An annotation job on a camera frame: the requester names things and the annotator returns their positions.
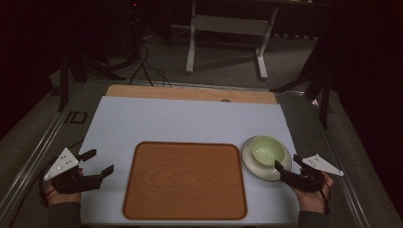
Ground person's right hand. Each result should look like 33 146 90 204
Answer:
290 171 335 215

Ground white metal stand frame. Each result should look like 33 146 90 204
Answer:
185 0 280 81

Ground aluminium floor rail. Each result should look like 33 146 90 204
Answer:
0 82 87 220
311 99 373 228

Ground black floor bracket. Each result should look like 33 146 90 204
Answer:
64 110 88 125

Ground brown wooden tray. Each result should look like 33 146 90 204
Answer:
122 141 248 221

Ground white plate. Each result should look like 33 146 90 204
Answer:
241 136 293 182

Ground black tripod stand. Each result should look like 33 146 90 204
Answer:
270 63 335 129
57 47 126 112

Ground black floor cables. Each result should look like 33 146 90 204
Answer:
127 43 172 88

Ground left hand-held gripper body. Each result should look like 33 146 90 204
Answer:
43 147 104 195

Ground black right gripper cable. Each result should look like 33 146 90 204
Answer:
318 180 333 215

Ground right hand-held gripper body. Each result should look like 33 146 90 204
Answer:
279 154 345 194

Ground white table mat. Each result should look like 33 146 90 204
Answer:
79 95 301 226

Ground person's left hand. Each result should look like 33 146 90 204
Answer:
45 167 85 207

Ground light green bowl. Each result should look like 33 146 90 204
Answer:
250 135 286 167

